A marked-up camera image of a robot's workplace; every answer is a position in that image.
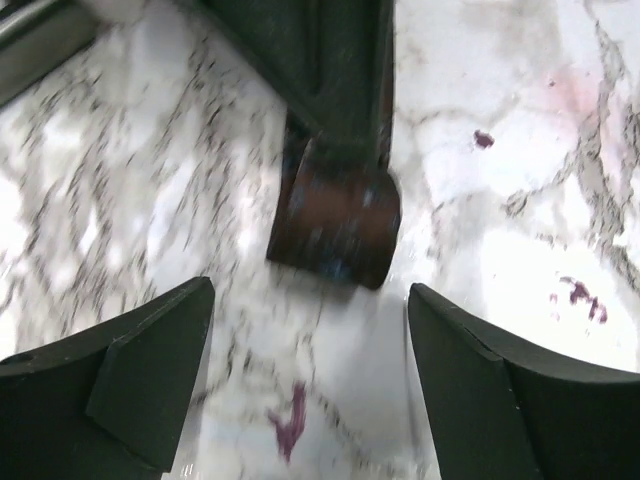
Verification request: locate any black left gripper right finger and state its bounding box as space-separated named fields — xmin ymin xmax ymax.
xmin=408 ymin=284 xmax=639 ymax=480

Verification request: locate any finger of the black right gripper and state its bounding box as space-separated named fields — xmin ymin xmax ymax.
xmin=197 ymin=0 xmax=395 ymax=168

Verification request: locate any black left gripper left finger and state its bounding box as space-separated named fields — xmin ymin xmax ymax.
xmin=1 ymin=277 xmax=215 ymax=480

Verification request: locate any dark brown blue floral tie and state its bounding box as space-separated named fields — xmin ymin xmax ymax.
xmin=266 ymin=0 xmax=403 ymax=291

